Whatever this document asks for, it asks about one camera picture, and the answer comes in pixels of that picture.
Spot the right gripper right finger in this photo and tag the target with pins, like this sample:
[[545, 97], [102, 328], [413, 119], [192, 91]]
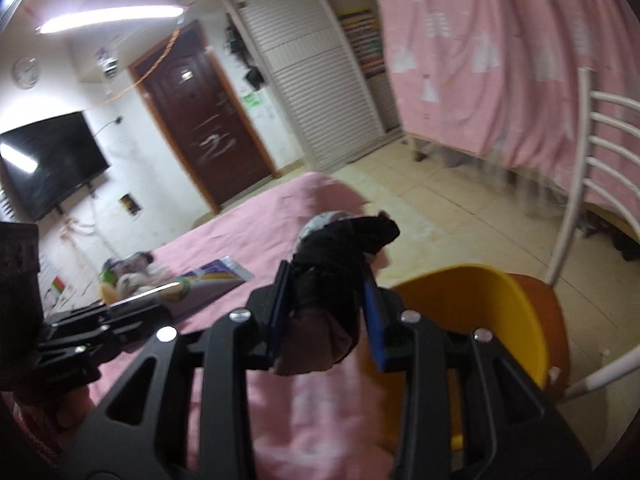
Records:
[[386, 335]]

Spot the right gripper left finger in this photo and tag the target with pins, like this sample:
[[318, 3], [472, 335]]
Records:
[[270, 310]]

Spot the crumpled trash pile on bed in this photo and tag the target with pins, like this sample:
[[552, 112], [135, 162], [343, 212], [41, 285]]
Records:
[[126, 277]]

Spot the yellow plastic trash bin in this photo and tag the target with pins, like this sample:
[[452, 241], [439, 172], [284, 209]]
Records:
[[460, 299]]

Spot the pink bed sheet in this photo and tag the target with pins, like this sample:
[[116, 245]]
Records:
[[269, 391]]

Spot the orange chair seat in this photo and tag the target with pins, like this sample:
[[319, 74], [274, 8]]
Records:
[[550, 316]]

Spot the dark brown wooden door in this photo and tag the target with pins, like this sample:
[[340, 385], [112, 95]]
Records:
[[201, 117]]

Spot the white louvered wardrobe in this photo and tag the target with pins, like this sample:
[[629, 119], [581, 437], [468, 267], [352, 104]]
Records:
[[307, 60]]

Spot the pink tree-print curtain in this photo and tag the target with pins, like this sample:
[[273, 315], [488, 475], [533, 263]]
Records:
[[498, 79]]

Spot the fluorescent ceiling light tube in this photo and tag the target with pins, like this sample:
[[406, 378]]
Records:
[[81, 19]]

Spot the black wall television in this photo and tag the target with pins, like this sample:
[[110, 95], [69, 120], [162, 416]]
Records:
[[48, 161]]

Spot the black bag hanging on wall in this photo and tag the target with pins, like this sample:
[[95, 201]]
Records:
[[254, 78]]

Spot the white wall clock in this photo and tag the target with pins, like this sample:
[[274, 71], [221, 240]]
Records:
[[26, 73]]

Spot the white security camera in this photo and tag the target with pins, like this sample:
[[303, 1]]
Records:
[[108, 63]]

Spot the colourful wall chart poster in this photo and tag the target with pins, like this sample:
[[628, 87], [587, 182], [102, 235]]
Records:
[[363, 33]]

